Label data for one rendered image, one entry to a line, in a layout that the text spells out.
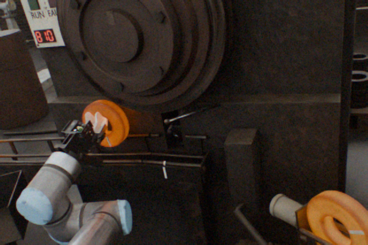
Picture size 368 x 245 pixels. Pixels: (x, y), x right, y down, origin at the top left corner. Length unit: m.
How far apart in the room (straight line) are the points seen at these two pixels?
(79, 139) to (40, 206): 0.22
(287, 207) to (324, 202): 0.12
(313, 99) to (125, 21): 0.51
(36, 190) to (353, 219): 0.69
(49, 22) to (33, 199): 0.59
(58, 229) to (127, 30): 0.53
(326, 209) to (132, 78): 0.52
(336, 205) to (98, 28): 0.64
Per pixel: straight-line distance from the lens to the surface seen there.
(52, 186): 0.91
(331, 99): 0.96
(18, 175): 1.26
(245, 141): 0.92
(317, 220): 0.82
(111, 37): 0.83
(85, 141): 1.00
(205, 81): 0.87
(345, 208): 0.74
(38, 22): 1.26
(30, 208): 0.91
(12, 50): 3.71
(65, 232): 0.99
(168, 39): 0.77
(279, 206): 0.88
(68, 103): 1.26
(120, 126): 1.07
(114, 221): 0.90
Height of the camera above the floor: 1.25
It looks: 25 degrees down
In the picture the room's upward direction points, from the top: 10 degrees counter-clockwise
